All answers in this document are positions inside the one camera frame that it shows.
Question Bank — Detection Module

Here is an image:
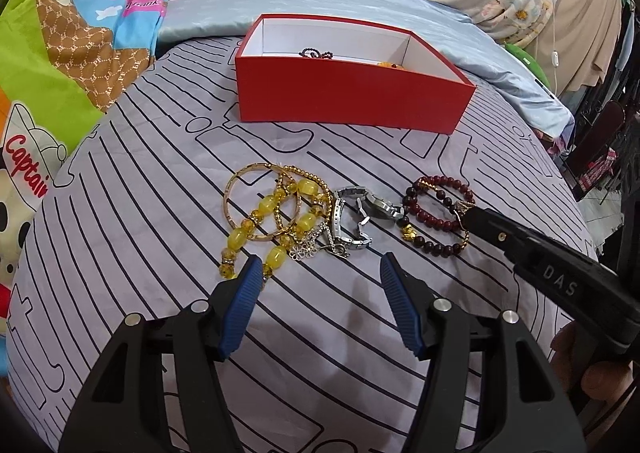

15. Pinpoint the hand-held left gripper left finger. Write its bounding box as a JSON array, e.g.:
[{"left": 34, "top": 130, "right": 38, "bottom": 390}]
[{"left": 57, "top": 253, "right": 266, "bottom": 453}]

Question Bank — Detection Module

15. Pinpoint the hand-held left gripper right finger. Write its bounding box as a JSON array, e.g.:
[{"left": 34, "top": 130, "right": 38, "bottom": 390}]
[{"left": 379, "top": 252, "right": 586, "bottom": 453}]

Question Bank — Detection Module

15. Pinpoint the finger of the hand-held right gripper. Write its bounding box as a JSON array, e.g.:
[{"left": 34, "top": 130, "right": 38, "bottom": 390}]
[{"left": 461, "top": 204, "right": 539, "bottom": 275}]

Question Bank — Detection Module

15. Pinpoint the black bead gold charm bracelet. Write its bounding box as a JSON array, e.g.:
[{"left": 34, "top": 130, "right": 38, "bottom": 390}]
[{"left": 397, "top": 218, "right": 471, "bottom": 257}]

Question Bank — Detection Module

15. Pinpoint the dark red bead bracelet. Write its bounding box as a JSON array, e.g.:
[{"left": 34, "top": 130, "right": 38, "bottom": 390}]
[{"left": 403, "top": 174, "right": 476, "bottom": 234}]

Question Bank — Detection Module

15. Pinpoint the silver flower chain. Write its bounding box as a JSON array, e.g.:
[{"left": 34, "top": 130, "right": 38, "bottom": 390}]
[{"left": 287, "top": 227, "right": 351, "bottom": 264}]

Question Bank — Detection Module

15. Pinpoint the large yellow bead bracelet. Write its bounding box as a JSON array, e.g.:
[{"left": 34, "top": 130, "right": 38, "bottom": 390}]
[{"left": 217, "top": 178, "right": 324, "bottom": 282}]

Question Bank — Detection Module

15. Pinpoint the silver wrist watch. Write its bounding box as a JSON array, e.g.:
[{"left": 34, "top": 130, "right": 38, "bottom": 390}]
[{"left": 327, "top": 185, "right": 406, "bottom": 252}]

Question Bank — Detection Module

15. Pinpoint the gold bangle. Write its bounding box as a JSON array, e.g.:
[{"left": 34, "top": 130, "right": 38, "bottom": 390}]
[{"left": 223, "top": 162, "right": 304, "bottom": 243}]

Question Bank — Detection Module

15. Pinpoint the small gold bead bracelet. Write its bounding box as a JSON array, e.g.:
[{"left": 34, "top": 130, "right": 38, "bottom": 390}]
[{"left": 272, "top": 165, "right": 334, "bottom": 244}]

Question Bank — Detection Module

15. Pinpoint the red cardboard box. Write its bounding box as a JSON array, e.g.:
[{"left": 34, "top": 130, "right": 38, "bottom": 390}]
[{"left": 234, "top": 13, "right": 477, "bottom": 135}]

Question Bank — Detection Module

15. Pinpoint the person's right hand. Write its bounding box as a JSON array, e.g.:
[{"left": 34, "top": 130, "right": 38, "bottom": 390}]
[{"left": 550, "top": 322, "right": 634, "bottom": 395}]

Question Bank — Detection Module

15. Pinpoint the grey striped bed sheet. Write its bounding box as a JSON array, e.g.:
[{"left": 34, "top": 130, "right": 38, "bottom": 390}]
[{"left": 5, "top": 36, "right": 601, "bottom": 453}]

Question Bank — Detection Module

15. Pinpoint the dark red chair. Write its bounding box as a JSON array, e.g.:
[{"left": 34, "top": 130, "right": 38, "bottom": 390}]
[{"left": 562, "top": 100, "right": 626, "bottom": 204}]

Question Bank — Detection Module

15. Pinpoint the beige curtain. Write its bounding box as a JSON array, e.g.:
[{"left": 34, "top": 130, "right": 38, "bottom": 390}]
[{"left": 545, "top": 0, "right": 626, "bottom": 94}]

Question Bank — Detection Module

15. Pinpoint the cartoon monkey blanket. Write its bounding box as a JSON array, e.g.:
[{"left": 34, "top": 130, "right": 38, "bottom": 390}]
[{"left": 0, "top": 0, "right": 171, "bottom": 334}]

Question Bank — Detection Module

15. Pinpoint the white cable with switch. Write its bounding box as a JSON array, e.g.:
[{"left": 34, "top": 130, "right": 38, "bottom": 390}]
[{"left": 547, "top": 0, "right": 564, "bottom": 94}]

